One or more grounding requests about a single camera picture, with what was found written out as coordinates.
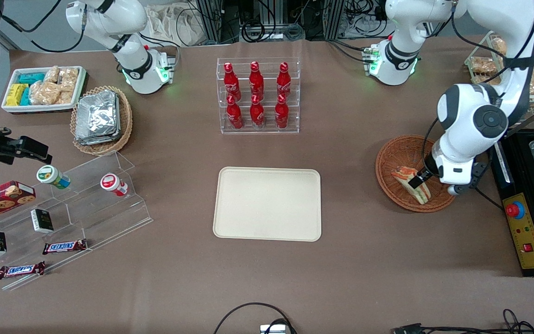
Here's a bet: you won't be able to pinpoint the triangular sandwich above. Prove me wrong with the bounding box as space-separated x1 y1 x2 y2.
391 166 432 205

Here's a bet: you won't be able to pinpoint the empty-bottomed round wicker basket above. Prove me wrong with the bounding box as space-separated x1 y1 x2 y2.
375 135 458 213

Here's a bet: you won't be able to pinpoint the oval wicker basket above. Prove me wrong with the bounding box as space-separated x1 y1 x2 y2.
70 85 134 156

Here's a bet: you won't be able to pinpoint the beige rectangular tray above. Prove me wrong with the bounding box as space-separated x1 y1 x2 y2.
213 167 323 242

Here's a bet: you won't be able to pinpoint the green lid yogurt cup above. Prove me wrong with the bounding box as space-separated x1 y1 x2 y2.
36 165 71 190

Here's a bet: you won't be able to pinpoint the white rectangular snack bin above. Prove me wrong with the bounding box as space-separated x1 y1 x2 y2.
1 65 88 115

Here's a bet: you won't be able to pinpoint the red cookie box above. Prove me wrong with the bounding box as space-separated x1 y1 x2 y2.
0 180 37 228

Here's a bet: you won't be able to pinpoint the yellow snack pack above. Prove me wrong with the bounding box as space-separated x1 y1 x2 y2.
6 83 29 107

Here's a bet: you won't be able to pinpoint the silver foil pack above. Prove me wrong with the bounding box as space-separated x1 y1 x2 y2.
76 90 119 139
74 95 123 146

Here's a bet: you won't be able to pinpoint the red emergency stop button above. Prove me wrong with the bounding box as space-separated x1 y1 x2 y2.
505 201 526 220

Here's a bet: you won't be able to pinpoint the red lid yogurt cup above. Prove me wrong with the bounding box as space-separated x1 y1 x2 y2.
100 173 129 197

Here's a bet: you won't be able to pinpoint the black appliance with yellow panel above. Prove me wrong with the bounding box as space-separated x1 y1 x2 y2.
490 130 534 277

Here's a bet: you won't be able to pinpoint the brown Snickers bar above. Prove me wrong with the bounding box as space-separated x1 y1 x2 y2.
42 238 88 256
0 261 46 280

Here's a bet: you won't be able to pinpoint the clear acrylic stepped display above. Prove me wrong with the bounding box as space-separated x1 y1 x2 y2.
0 150 153 291

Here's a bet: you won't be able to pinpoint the red cola bottle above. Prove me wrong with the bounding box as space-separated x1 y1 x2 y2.
223 63 242 100
276 62 292 98
249 61 265 99
249 95 266 129
226 95 244 130
274 94 290 129

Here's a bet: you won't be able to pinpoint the clear acrylic bottle rack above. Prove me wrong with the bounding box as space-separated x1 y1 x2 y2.
216 58 301 135

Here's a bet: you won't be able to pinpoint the beige cloth bag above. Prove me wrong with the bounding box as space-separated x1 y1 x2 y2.
146 4 208 47

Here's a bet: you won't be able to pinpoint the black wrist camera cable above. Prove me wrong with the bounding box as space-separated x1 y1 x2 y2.
422 0 534 167

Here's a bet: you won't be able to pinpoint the black cable with plug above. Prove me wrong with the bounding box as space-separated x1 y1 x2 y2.
475 185 505 211

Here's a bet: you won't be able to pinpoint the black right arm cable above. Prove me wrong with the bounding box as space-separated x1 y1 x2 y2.
0 0 87 54

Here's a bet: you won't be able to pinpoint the black cable bundle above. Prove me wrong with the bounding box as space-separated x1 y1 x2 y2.
391 308 534 334

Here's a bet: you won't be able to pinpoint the aluminium frame post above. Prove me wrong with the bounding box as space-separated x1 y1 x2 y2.
197 0 241 45
324 0 345 40

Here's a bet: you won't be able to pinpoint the coiled black background cables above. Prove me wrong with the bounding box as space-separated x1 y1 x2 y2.
241 18 306 43

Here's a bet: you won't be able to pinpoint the black arched cable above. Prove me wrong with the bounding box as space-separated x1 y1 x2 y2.
213 302 296 334

